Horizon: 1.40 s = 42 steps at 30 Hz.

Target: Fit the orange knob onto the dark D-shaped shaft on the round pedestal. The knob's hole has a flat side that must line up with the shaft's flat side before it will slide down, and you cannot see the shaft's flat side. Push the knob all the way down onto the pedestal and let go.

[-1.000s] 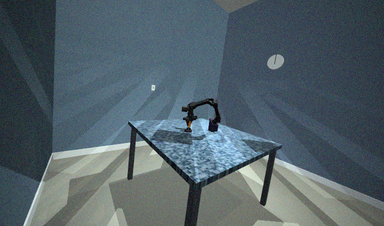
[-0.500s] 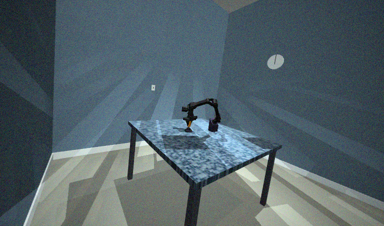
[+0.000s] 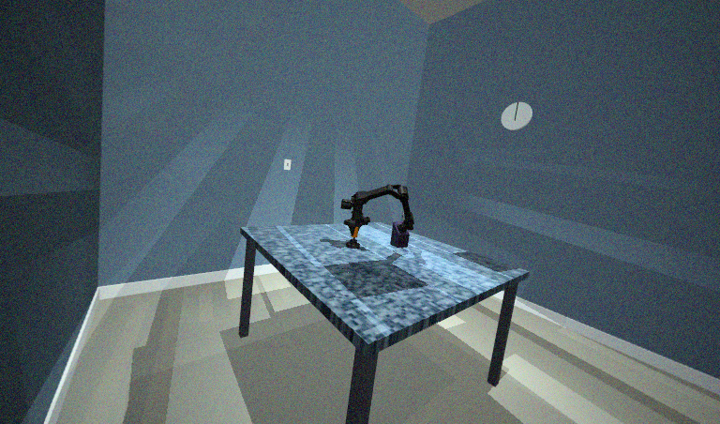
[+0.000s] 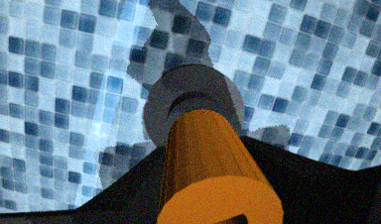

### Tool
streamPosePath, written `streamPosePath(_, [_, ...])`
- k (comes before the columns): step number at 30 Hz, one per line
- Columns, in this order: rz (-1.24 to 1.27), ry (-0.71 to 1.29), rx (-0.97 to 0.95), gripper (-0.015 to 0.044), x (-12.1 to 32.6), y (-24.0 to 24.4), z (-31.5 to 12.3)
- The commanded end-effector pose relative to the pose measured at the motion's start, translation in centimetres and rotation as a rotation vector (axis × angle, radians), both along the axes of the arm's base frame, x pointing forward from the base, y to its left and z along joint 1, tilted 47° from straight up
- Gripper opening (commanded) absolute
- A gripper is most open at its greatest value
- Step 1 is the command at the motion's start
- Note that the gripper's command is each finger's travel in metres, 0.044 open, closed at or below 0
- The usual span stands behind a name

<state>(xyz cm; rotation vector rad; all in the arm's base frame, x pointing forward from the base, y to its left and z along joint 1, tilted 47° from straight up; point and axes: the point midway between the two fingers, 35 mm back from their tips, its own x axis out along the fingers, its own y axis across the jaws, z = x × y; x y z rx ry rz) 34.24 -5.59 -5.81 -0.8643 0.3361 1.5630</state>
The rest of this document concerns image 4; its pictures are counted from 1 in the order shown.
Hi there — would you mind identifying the orange knob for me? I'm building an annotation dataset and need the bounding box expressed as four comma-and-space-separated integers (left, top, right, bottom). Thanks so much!
157, 109, 284, 224

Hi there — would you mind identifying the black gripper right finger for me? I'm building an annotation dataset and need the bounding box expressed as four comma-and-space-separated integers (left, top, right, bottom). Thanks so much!
238, 136, 381, 224

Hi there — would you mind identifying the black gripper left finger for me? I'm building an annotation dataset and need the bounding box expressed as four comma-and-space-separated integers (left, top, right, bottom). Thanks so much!
0, 146, 166, 224

